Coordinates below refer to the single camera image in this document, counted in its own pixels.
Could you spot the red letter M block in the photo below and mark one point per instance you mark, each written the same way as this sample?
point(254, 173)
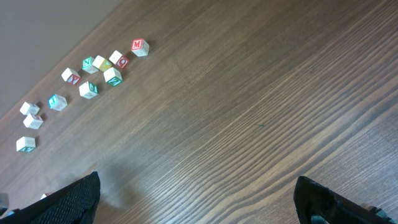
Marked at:
point(140, 47)

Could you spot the blue letter P block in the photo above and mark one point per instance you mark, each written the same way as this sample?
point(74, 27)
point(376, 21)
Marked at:
point(57, 102)

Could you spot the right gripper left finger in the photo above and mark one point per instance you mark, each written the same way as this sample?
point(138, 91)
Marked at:
point(73, 204)

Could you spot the wooden block with drawing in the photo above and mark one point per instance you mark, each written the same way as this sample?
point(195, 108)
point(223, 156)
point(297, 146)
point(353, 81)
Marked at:
point(33, 121)

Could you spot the red letter U block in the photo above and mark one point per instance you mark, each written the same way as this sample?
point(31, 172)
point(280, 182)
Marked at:
point(45, 195)

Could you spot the wooden block yellow side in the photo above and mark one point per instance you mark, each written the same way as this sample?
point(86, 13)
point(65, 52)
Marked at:
point(101, 63)

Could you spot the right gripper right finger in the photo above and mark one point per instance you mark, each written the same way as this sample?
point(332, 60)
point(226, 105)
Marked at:
point(315, 203)

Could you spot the wooden block green Z side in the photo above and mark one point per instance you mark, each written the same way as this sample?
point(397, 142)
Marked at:
point(112, 76)

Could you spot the wooden block picture top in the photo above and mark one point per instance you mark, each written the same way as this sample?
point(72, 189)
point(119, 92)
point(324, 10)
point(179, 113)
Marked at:
point(88, 90)

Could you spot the green letter N block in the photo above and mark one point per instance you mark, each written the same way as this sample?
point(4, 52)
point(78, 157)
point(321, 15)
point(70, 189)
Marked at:
point(87, 65)

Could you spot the plain wooden block top-left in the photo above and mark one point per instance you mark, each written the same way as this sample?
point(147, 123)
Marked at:
point(29, 108)

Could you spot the wooden block red G side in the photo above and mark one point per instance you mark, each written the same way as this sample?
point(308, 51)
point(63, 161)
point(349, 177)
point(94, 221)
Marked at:
point(119, 59)

